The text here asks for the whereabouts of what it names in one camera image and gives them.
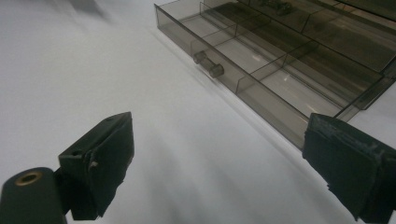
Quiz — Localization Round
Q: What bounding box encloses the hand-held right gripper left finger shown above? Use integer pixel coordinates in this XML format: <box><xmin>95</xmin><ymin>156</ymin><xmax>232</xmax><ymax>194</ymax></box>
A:
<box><xmin>54</xmin><ymin>111</ymin><xmax>135</xmax><ymax>221</ymax></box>

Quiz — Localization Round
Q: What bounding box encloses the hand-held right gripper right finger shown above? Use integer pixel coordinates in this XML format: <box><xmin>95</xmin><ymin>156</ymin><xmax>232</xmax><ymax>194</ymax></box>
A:
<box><xmin>302</xmin><ymin>112</ymin><xmax>396</xmax><ymax>224</ymax></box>

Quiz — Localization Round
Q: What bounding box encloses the white table board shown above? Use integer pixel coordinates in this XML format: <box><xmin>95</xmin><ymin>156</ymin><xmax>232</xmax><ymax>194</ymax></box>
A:
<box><xmin>0</xmin><ymin>0</ymin><xmax>396</xmax><ymax>224</ymax></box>

